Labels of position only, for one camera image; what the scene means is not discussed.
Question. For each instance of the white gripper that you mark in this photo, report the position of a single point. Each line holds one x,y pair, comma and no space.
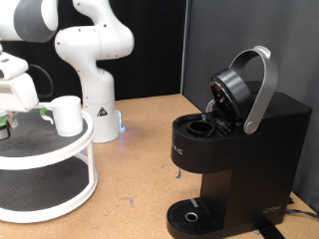
16,94

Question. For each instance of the black Keurig coffee machine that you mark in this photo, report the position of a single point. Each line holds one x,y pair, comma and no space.
252,159

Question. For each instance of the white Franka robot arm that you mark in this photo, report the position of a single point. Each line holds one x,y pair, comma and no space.
96,83

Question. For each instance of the white two-tier turntable shelf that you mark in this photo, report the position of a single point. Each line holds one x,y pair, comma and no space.
40,146

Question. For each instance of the black backdrop curtain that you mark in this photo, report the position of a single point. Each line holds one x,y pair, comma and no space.
156,49

